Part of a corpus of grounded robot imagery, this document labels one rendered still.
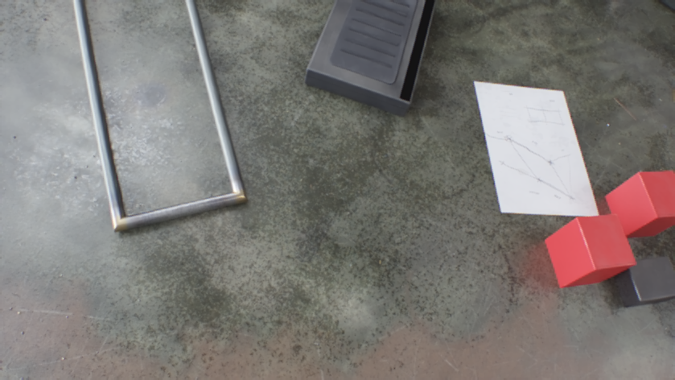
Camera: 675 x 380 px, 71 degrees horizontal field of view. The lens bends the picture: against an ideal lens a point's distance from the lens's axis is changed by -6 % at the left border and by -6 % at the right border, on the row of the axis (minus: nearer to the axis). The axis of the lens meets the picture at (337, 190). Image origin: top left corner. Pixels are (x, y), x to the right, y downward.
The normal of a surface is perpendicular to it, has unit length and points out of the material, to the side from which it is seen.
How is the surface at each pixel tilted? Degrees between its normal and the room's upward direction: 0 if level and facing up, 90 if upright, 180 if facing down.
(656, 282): 0
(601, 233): 0
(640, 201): 90
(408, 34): 0
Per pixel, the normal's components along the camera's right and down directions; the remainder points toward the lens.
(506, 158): 0.18, -0.46
